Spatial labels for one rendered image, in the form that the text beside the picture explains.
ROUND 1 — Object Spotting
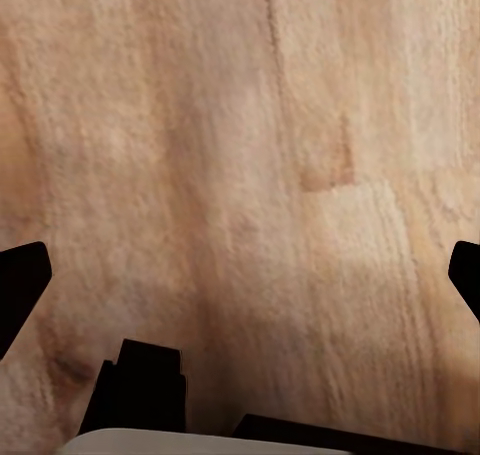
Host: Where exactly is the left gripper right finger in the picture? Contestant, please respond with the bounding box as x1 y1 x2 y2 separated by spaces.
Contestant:
448 240 480 322

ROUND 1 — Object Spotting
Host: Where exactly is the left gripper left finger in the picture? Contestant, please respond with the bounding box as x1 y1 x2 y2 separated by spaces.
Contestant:
0 241 52 362

